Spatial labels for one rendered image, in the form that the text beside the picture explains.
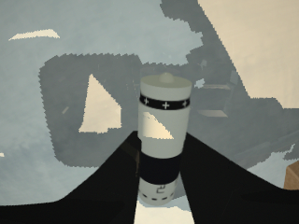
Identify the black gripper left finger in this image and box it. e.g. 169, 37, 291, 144
0, 131, 142, 224

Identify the pale green and black battery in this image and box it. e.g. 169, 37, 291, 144
138, 72, 192, 206

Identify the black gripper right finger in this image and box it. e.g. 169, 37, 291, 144
179, 133, 299, 224

